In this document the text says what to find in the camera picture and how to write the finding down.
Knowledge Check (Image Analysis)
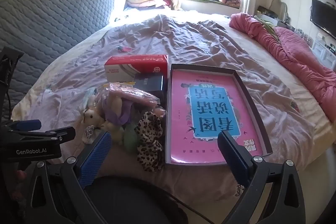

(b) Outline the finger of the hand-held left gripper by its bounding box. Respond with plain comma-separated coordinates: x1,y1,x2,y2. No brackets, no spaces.
8,126,76,147
7,119,43,132

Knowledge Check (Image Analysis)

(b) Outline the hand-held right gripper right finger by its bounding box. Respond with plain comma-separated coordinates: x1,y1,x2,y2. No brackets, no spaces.
217,130,313,224

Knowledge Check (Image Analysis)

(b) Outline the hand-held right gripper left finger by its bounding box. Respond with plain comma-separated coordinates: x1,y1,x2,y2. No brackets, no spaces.
25,131,113,224

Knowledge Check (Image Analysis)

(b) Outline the green sponge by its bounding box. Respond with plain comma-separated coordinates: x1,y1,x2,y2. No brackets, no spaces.
121,124,140,154

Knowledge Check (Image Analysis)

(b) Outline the shallow grey cardboard box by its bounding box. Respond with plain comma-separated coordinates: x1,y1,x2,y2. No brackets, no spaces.
164,63,274,166

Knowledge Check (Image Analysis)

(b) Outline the white plush rabbit toy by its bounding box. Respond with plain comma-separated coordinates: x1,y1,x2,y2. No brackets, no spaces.
81,107,106,144

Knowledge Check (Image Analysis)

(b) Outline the plush toy with purple ribbon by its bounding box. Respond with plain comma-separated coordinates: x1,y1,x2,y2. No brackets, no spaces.
100,93,137,143

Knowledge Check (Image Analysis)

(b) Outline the leopard print scrunchie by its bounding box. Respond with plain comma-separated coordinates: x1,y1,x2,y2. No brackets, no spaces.
135,111,166,172

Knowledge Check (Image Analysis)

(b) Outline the orange sponge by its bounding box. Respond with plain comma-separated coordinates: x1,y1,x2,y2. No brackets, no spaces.
151,106,167,122

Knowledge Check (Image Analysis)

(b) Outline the pink picture book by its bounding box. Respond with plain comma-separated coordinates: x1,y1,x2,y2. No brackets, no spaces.
170,69,263,163

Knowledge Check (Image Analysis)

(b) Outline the dark blue box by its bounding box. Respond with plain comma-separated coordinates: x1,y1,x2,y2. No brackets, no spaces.
131,74,169,107

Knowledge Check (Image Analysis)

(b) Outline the red and white carton box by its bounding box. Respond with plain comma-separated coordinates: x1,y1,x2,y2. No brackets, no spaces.
104,54,169,83

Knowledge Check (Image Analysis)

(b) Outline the grey quilted headboard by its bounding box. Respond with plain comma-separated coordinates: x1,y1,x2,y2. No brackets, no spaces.
0,0,127,109

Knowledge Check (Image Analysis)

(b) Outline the pink quilt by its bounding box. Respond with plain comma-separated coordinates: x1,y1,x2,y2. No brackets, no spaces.
229,12,336,123

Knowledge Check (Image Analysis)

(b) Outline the lilac bed sheet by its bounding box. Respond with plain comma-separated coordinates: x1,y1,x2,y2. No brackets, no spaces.
12,9,336,224

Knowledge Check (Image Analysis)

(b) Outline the green patterned cloth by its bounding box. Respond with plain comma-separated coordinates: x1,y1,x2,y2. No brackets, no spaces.
256,16,282,41

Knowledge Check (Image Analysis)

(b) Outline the white drawer cabinet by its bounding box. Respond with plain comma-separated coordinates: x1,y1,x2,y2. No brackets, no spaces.
312,35,336,70

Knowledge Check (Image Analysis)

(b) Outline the white standing fan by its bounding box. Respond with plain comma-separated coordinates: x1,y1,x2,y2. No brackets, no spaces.
270,0,288,23

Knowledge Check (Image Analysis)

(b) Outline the patterned cushion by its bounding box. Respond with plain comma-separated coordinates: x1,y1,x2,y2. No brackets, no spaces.
219,0,241,7

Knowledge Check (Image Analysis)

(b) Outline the black television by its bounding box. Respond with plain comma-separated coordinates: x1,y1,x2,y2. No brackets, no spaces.
309,0,336,40

